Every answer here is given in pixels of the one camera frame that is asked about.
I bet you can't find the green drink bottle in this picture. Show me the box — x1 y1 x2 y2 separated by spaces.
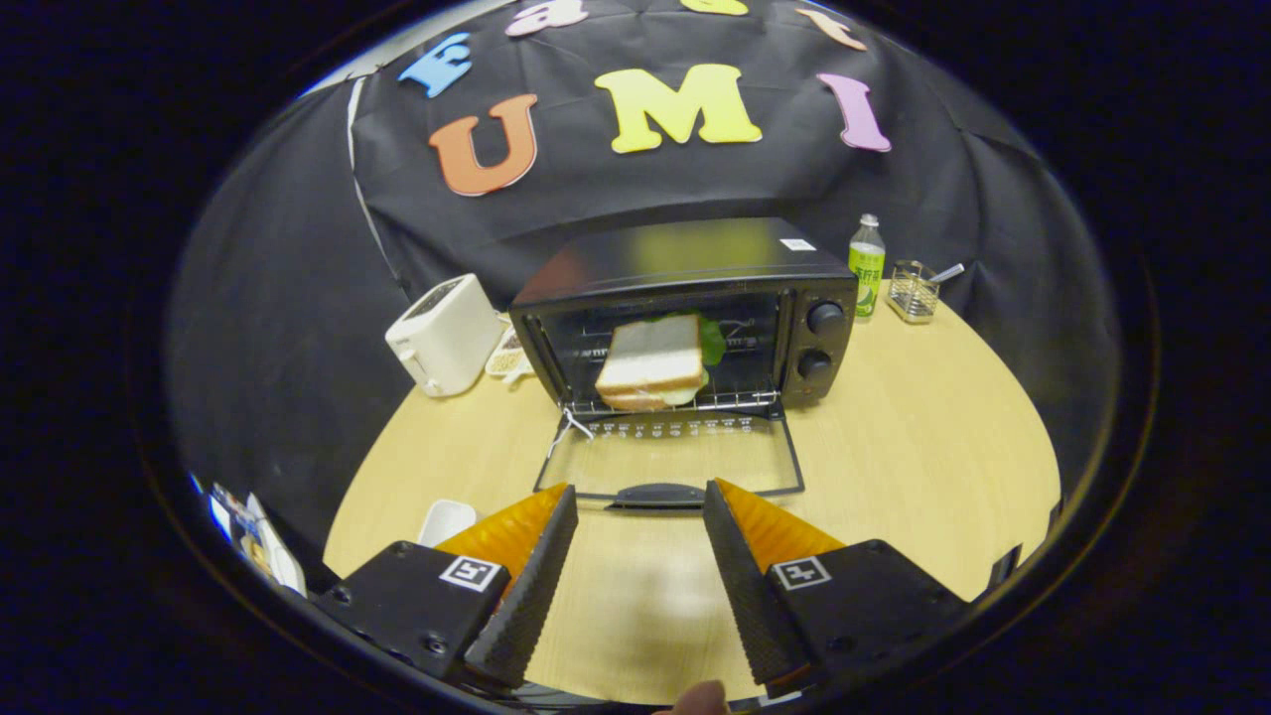
847 214 887 319

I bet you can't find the black backdrop cloth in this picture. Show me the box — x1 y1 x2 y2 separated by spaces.
169 0 1123 557

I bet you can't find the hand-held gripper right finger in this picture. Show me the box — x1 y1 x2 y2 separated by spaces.
703 478 969 696

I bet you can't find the white pop-up toaster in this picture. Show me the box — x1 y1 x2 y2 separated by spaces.
384 273 505 398

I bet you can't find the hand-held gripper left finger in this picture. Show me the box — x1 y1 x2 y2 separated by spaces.
313 483 579 691

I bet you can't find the black toaster oven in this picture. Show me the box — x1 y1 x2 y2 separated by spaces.
508 216 861 510

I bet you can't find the white rectangular dish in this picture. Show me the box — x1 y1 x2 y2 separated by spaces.
417 499 480 549

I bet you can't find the sandwich with lettuce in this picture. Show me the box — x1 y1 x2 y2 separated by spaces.
594 313 728 413

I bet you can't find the metal wire basket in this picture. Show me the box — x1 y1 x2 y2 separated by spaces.
887 260 941 326

